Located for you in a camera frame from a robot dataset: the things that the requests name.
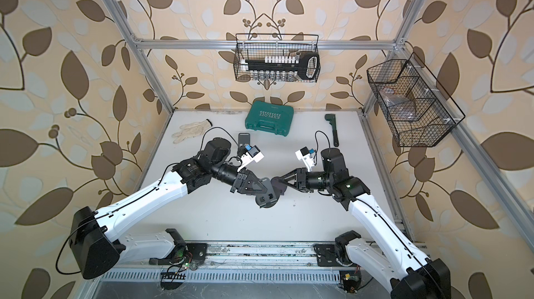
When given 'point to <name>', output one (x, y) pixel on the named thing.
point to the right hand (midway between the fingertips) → (282, 182)
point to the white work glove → (191, 130)
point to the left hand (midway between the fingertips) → (261, 188)
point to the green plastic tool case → (272, 117)
